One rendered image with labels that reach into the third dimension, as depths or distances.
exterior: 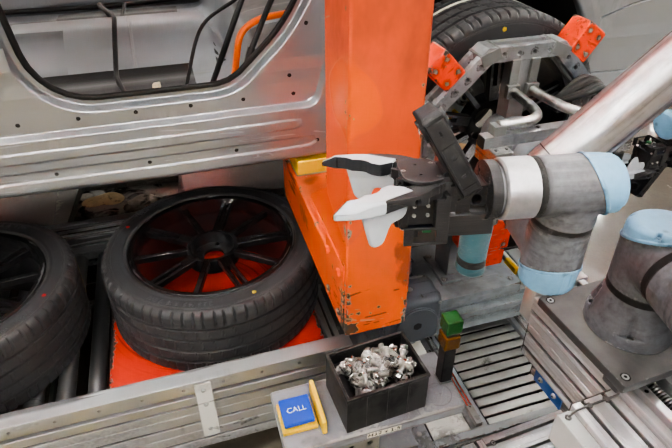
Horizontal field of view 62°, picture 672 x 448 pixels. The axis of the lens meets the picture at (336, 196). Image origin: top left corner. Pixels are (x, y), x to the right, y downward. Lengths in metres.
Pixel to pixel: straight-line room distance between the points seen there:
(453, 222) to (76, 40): 1.90
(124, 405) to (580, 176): 1.24
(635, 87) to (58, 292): 1.48
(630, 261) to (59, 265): 1.48
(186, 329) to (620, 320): 1.06
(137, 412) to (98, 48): 1.35
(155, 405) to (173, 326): 0.20
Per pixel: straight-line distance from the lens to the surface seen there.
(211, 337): 1.60
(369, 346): 1.37
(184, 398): 1.59
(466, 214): 0.67
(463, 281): 2.07
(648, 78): 0.84
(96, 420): 1.62
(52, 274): 1.81
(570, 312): 1.15
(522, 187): 0.66
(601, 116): 0.83
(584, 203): 0.70
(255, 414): 1.70
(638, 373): 1.09
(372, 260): 1.28
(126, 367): 1.80
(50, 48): 2.37
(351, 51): 1.02
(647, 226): 1.01
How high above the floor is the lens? 1.57
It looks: 33 degrees down
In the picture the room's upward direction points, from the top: straight up
